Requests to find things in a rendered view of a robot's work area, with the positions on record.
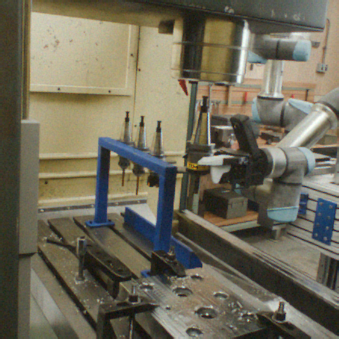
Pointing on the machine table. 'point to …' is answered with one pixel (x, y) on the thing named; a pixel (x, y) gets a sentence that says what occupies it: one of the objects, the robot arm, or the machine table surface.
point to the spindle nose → (209, 50)
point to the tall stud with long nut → (81, 256)
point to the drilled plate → (160, 284)
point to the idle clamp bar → (99, 256)
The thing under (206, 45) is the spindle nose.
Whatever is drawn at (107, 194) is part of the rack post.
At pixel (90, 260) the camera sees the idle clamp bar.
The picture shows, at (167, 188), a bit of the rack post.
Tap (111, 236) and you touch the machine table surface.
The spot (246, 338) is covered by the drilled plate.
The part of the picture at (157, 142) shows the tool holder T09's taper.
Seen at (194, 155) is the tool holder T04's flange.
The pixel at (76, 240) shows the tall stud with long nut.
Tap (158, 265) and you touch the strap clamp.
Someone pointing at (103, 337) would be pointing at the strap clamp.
